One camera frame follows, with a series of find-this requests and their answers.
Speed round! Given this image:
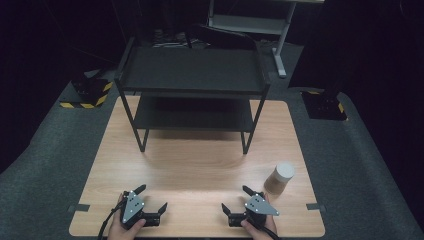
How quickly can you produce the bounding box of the grey metal stand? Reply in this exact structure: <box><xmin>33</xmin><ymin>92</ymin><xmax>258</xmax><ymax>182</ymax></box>
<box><xmin>206</xmin><ymin>0</ymin><xmax>326</xmax><ymax>80</ymax></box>

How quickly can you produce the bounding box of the brown jar with white lid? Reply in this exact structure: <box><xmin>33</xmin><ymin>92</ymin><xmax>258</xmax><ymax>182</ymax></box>
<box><xmin>263</xmin><ymin>161</ymin><xmax>296</xmax><ymax>196</ymax></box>

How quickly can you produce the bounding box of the person's left hand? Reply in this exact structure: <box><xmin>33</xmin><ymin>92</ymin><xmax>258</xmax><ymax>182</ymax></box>
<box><xmin>106</xmin><ymin>193</ymin><xmax>147</xmax><ymax>240</ymax></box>

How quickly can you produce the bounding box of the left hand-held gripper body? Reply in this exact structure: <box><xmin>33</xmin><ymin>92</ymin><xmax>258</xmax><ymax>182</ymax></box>
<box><xmin>119</xmin><ymin>189</ymin><xmax>162</xmax><ymax>231</ymax></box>

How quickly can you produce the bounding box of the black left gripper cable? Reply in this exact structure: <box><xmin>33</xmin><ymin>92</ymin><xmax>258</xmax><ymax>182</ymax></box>
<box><xmin>96</xmin><ymin>199</ymin><xmax>128</xmax><ymax>240</ymax></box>

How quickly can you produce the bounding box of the person's right hand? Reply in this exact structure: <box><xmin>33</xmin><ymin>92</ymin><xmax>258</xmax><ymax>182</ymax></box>
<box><xmin>240</xmin><ymin>193</ymin><xmax>278</xmax><ymax>240</ymax></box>

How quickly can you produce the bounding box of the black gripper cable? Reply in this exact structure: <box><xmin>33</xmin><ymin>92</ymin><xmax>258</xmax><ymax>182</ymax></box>
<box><xmin>96</xmin><ymin>199</ymin><xmax>128</xmax><ymax>240</ymax></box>
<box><xmin>255</xmin><ymin>222</ymin><xmax>282</xmax><ymax>240</ymax></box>

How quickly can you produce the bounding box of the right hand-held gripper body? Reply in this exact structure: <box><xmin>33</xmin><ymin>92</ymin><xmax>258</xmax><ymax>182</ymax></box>
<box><xmin>227</xmin><ymin>191</ymin><xmax>281</xmax><ymax>228</ymax></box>

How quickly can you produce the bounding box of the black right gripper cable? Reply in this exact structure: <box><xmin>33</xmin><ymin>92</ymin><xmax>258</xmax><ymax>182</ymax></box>
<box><xmin>255</xmin><ymin>222</ymin><xmax>282</xmax><ymax>240</ymax></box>

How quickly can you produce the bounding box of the grey felt mat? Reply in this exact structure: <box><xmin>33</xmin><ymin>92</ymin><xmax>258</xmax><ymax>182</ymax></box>
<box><xmin>0</xmin><ymin>42</ymin><xmax>424</xmax><ymax>240</ymax></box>

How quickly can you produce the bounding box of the grey tape strip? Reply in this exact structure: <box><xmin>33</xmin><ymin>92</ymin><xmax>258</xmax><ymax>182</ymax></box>
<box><xmin>67</xmin><ymin>203</ymin><xmax>91</xmax><ymax>214</ymax></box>
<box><xmin>305</xmin><ymin>202</ymin><xmax>327</xmax><ymax>212</ymax></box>

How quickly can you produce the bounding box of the black box with yellow-black tape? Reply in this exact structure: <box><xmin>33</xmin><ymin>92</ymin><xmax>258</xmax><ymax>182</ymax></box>
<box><xmin>300</xmin><ymin>89</ymin><xmax>350</xmax><ymax>122</ymax></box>
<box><xmin>59</xmin><ymin>70</ymin><xmax>114</xmax><ymax>110</ymax></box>

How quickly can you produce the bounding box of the black metal two-tier shelf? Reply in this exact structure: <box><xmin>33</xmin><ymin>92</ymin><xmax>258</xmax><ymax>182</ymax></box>
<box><xmin>113</xmin><ymin>35</ymin><xmax>272</xmax><ymax>155</ymax></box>

